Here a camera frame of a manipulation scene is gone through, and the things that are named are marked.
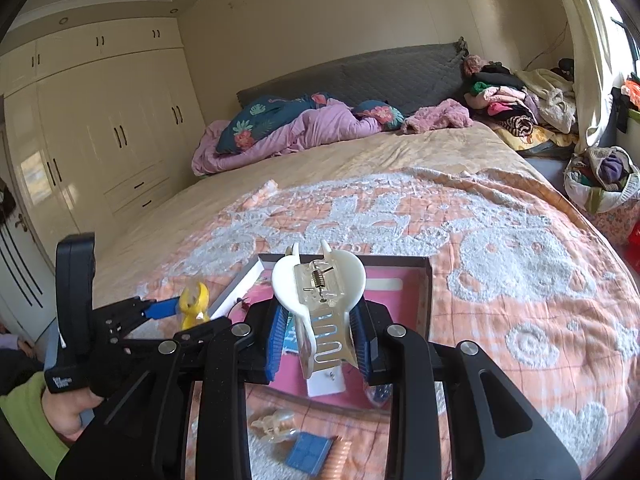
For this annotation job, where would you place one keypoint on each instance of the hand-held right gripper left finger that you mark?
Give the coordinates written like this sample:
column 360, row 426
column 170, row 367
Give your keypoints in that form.
column 276, row 345

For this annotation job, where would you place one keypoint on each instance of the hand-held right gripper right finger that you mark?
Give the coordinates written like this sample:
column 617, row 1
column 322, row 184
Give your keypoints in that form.
column 362, row 345

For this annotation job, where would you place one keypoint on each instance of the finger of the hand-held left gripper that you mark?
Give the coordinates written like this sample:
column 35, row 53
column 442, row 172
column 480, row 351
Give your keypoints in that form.
column 142, row 344
column 162, row 308

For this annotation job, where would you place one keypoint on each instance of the yellow hair clip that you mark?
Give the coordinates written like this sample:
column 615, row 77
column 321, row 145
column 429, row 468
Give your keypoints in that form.
column 192, row 305

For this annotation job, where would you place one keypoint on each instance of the red cherry earrings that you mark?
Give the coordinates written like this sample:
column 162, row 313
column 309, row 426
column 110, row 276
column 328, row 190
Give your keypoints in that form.
column 243, row 303

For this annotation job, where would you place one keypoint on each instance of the large cream hair claw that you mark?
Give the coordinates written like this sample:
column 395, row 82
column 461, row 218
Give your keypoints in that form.
column 287, row 280

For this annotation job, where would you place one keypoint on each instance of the dark shallow cardboard box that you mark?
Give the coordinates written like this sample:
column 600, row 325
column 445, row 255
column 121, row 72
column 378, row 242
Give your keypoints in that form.
column 428, row 300

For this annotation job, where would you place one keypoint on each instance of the person's left forearm green sleeve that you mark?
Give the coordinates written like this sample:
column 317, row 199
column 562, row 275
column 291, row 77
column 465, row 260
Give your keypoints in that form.
column 25, row 425

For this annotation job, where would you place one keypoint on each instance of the person's left hand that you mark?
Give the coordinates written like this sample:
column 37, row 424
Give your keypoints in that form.
column 62, row 410

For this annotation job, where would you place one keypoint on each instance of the pink book with blue label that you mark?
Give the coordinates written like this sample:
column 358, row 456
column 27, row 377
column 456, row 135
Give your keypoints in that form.
column 395, row 310

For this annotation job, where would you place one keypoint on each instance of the white door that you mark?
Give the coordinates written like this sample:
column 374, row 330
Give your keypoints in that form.
column 20, row 285

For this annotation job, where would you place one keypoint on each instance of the small translucent hair claw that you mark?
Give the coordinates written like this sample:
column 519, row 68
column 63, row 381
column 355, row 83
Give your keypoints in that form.
column 272, row 425

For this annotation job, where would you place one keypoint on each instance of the orange plaid cloud quilt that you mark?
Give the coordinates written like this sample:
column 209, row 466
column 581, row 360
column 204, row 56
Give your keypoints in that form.
column 500, row 310

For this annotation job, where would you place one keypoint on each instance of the beige bed sheet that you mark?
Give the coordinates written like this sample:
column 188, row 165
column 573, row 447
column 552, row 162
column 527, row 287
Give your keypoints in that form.
column 350, row 160

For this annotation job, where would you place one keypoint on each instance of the cream built-in wardrobe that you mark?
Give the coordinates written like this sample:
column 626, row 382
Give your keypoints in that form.
column 125, row 110

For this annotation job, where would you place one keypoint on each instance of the large dark floral pillow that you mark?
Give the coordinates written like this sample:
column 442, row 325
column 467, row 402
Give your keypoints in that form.
column 260, row 122

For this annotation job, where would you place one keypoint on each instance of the purple duvet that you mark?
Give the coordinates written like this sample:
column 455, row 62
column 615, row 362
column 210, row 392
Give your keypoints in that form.
column 320, row 132

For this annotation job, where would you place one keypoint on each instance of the small dark floral pillow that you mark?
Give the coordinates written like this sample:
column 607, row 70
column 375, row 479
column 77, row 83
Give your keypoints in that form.
column 380, row 112

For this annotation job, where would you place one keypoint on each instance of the pink fuzzy garment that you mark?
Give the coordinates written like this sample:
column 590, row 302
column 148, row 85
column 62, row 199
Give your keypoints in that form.
column 440, row 117

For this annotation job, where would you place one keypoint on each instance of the grey quilted headboard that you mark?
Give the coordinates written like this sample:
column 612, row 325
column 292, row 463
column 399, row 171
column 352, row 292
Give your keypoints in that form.
column 375, row 70

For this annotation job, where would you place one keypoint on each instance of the pink floral fabric box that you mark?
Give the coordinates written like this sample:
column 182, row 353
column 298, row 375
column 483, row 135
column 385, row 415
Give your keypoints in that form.
column 620, row 222

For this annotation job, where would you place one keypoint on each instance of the pile of folded clothes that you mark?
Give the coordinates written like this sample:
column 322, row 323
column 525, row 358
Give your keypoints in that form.
column 520, row 105

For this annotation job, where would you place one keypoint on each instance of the white basket of clothes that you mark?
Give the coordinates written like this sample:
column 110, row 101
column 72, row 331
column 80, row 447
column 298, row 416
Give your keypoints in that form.
column 600, row 180

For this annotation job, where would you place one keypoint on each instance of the cream curtain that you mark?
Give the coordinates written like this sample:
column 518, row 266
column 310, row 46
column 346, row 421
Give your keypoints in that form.
column 590, row 60

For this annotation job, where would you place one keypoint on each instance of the clothes on windowsill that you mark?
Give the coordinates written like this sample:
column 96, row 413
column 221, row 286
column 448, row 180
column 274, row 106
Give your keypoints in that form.
column 632, row 92

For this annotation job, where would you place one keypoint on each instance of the window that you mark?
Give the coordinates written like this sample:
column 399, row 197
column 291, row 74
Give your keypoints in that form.
column 631, row 25

